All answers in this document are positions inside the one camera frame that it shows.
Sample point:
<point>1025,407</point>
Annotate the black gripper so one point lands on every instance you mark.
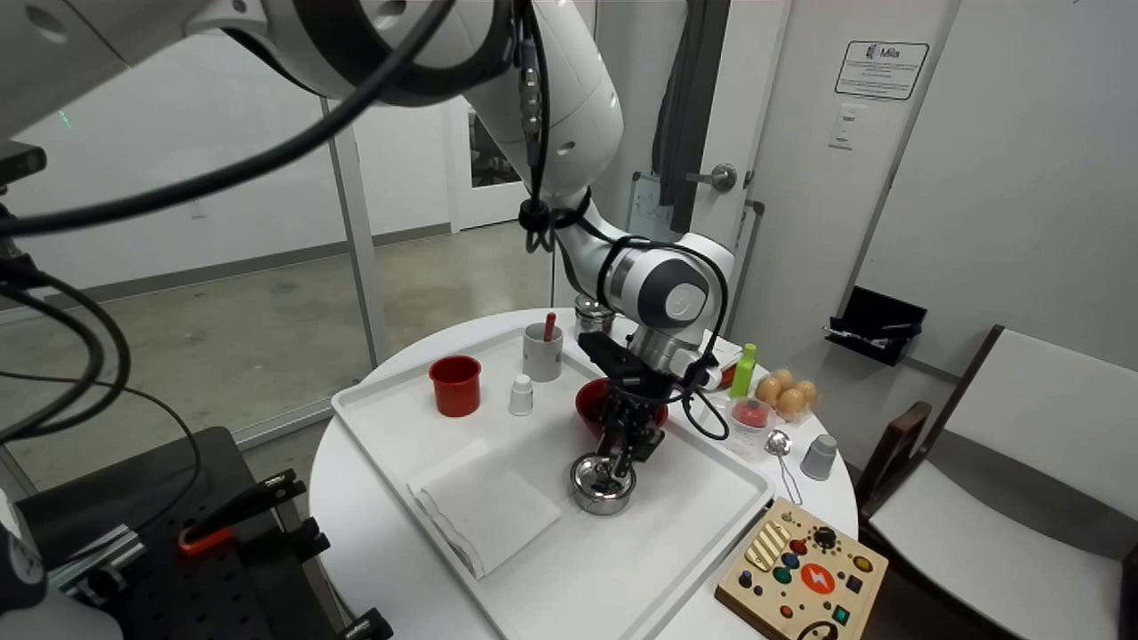
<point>636,413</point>

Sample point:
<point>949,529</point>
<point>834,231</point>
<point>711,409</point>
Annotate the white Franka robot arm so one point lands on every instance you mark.
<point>571,109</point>

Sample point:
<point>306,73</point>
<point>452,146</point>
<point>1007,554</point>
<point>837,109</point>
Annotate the small silver pot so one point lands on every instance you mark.
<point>603,496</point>

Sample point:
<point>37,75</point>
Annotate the red bowl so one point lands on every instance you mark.
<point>587,407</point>

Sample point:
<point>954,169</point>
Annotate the small white shaker bottle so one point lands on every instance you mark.
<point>522,395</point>

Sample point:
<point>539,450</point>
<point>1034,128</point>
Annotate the red plate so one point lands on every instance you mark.
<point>724,377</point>

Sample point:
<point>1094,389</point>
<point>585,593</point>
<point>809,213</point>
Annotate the large white tray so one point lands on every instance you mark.
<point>557,556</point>

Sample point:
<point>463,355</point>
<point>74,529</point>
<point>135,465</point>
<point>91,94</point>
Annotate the white mug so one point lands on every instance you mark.
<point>544,358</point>

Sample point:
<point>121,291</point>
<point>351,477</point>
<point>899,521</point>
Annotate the clear container with red food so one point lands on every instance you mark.
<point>752,421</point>

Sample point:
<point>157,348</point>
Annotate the green bottle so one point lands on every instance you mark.
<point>744,376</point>

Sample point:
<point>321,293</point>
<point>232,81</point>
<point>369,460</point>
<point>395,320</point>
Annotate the red spoon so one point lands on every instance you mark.
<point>548,326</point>

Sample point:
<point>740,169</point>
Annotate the folded white cloth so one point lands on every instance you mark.
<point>484,508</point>

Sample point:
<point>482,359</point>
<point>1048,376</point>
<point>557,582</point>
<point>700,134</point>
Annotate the silver spoon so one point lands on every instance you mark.
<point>779,446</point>

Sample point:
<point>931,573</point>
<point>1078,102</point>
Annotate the brown egg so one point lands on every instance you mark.
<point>770,389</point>
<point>809,389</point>
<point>791,405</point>

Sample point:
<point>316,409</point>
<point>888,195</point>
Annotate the red metal cup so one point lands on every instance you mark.
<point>457,387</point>

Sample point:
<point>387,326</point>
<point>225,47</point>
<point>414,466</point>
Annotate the small grey cup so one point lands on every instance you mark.
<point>819,455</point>

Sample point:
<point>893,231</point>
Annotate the wooden button board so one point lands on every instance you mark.
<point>804,578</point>

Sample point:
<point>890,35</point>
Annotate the small leaning whiteboard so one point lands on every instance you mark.
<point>654,208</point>

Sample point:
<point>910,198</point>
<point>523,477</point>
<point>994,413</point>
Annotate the white door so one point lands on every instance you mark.
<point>819,179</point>

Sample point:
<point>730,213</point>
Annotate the white seat wooden chair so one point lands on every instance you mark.
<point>1019,473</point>

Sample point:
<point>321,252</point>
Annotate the black perforated mounting table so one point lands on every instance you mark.
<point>156,498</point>

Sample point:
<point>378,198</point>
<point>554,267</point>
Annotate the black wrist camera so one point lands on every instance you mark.
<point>610,358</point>

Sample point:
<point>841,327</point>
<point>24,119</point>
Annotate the white glass wall post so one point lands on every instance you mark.
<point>357,235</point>

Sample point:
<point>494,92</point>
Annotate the white paper wall sign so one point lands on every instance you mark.
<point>885,70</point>

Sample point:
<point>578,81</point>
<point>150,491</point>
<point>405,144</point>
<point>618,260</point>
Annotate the silver metal bracket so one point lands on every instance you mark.
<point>95,559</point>

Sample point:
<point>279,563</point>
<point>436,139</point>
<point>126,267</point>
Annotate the black camera stand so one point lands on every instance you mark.
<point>21,235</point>

